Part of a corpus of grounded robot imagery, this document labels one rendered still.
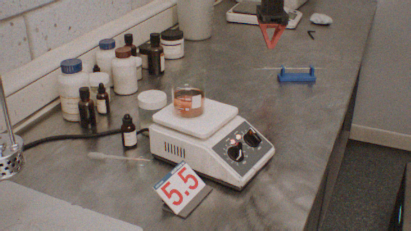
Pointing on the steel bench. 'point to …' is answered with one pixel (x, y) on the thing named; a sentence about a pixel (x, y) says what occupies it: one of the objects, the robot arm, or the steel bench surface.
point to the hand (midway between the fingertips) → (270, 44)
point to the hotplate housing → (201, 153)
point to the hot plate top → (209, 122)
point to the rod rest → (297, 76)
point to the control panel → (255, 154)
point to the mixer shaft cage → (9, 145)
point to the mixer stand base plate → (49, 213)
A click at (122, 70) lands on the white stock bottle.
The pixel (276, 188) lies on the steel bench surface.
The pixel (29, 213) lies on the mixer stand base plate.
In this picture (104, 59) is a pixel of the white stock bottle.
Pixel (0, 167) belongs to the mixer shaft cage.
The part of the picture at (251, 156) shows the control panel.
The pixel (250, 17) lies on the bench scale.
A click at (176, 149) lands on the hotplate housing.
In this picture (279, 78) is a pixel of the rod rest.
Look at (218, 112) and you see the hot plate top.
